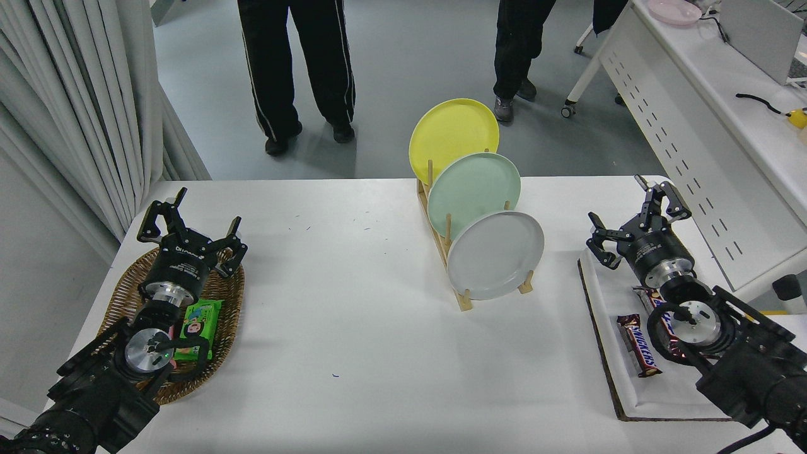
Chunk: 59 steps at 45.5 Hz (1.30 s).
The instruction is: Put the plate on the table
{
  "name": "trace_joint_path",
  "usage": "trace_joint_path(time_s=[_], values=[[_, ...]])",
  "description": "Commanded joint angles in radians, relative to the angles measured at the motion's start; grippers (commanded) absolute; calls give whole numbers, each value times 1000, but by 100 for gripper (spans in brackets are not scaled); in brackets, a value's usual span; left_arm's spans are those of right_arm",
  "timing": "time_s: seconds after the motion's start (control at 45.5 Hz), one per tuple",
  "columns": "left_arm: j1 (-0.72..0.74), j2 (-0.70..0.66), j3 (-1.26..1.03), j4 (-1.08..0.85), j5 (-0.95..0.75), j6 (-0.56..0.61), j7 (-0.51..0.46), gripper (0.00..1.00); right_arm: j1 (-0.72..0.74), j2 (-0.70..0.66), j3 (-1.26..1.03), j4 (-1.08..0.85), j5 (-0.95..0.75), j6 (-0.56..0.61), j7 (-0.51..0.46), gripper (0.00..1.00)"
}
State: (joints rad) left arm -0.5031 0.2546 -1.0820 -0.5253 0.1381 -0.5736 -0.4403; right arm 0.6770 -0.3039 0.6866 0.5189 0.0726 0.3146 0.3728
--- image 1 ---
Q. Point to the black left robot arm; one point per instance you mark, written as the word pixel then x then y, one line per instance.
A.
pixel 94 397

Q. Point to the green snack packet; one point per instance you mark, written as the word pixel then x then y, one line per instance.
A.
pixel 205 318

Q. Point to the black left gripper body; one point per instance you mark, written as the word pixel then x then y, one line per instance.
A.
pixel 183 261

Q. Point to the grey plate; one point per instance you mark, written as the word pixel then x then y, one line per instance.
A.
pixel 495 255

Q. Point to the pink plate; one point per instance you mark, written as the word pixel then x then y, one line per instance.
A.
pixel 674 11

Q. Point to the mint green plate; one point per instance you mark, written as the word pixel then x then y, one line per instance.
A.
pixel 473 189

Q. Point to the white tray with cork edge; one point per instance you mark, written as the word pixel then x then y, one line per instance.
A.
pixel 668 397

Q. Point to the small yellow object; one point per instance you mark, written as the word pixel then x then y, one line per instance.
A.
pixel 798 118

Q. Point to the person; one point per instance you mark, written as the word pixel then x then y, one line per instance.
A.
pixel 517 50
pixel 277 63

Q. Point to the black hanging cloth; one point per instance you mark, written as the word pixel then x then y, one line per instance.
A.
pixel 608 12

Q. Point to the white post with black cap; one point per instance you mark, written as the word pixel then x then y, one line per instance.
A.
pixel 789 287

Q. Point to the Snickers chocolate bar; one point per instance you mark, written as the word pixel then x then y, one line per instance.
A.
pixel 644 296
pixel 640 347

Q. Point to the white perforated desk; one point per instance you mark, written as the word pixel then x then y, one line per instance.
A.
pixel 725 63

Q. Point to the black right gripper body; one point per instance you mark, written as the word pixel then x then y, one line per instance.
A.
pixel 656 249

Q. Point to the wooden plate rack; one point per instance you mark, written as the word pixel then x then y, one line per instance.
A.
pixel 465 302

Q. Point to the yellow plate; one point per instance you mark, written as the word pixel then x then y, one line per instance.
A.
pixel 447 129

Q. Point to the white curtain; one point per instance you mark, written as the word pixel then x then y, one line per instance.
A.
pixel 75 94

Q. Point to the grey laptop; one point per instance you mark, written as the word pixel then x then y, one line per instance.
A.
pixel 760 34

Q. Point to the brown wicker basket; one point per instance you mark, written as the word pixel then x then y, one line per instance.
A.
pixel 126 290

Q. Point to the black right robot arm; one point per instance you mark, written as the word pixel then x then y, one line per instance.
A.
pixel 756 372

